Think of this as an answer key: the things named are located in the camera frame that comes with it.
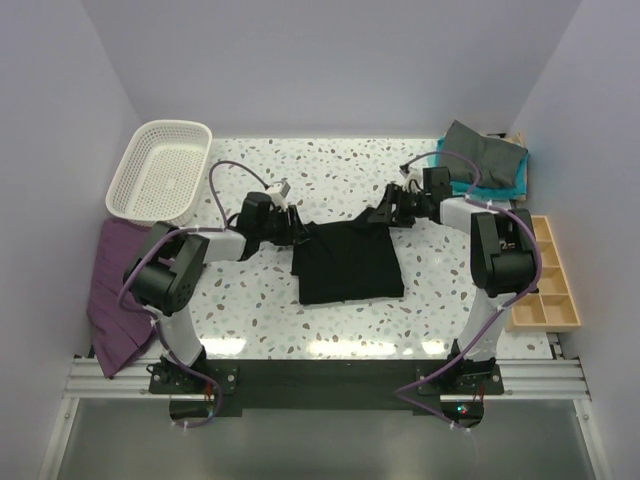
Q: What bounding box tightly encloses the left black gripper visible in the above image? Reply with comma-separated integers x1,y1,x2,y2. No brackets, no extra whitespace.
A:
256,205,310,246

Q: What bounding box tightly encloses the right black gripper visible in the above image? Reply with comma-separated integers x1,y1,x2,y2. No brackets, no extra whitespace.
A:
367,183,430,229

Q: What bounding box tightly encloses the black t shirt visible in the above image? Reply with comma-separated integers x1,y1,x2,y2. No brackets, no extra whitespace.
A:
291,207,405,305

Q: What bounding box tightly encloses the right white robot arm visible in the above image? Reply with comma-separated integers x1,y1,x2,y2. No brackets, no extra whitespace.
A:
369,164,542,393

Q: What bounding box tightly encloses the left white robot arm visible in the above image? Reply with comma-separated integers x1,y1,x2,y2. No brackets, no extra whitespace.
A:
118,192,310,392

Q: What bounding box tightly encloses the teal folded t shirt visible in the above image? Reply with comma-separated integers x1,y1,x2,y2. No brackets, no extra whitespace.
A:
433,136,530,201

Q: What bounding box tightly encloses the grey folded t shirt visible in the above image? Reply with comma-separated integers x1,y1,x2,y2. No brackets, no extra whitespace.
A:
438,121,528,189

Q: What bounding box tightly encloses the white plastic basket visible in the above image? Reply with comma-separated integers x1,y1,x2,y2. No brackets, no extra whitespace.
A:
105,120,213,227

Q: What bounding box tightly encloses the wooden compartment tray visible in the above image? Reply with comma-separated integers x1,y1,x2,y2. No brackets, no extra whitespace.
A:
506,215,582,333

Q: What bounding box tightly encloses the purple cloth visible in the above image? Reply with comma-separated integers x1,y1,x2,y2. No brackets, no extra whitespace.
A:
87,218,153,378

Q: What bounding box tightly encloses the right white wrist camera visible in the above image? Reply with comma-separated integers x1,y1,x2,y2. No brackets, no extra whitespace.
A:
400,165,423,193

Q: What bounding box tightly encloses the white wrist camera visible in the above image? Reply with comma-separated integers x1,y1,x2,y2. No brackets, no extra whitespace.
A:
400,165,423,193
265,180,291,211

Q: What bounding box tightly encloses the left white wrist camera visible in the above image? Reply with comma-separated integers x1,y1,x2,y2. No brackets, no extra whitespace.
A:
265,180,291,211

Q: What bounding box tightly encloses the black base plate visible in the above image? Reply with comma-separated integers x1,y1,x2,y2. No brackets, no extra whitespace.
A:
146,359,505,427

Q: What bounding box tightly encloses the aluminium rail frame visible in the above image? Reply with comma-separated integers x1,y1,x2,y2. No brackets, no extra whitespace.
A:
40,342,613,479

